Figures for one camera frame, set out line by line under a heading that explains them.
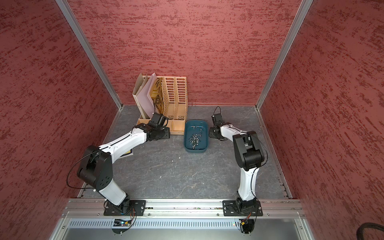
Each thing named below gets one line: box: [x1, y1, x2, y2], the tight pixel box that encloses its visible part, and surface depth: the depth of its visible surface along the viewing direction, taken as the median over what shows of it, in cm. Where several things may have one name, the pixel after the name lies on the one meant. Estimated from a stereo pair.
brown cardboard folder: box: [132, 72, 150, 120], surface depth 92 cm
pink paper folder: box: [136, 72, 158, 119], surface depth 94 cm
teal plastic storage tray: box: [184, 119, 209, 153], surface depth 102 cm
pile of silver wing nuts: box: [188, 133, 202, 149], surface depth 102 cm
